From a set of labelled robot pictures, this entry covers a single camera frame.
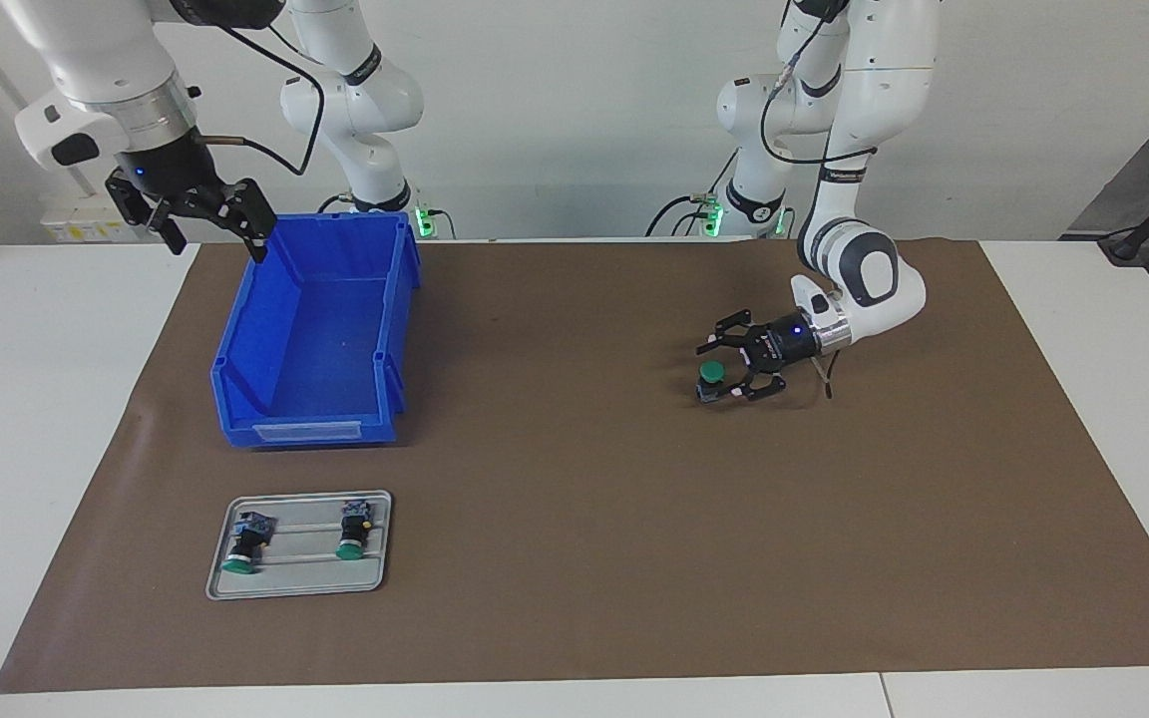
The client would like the white wall power box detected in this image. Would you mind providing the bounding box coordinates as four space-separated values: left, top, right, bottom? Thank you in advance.
41 192 153 244

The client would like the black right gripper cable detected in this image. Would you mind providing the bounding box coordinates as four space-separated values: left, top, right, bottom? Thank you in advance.
195 20 326 178

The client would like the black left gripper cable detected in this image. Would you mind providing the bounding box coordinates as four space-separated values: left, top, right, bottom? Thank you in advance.
756 0 880 400

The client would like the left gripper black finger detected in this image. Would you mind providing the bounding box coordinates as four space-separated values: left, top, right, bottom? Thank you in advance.
696 370 788 405
696 310 767 357

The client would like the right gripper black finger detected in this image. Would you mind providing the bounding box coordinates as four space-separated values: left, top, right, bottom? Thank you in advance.
200 178 278 263
104 168 187 255

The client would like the blue plastic storage bin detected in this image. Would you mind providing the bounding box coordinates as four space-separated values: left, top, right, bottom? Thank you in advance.
210 211 423 448

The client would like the grey metal tray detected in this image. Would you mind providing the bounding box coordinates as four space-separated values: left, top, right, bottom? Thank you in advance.
205 489 393 601

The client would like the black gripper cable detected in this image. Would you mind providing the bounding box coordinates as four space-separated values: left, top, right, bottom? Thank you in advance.
195 20 326 178
756 0 880 400

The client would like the brown table mat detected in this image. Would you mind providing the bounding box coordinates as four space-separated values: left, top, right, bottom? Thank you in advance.
0 239 1149 694

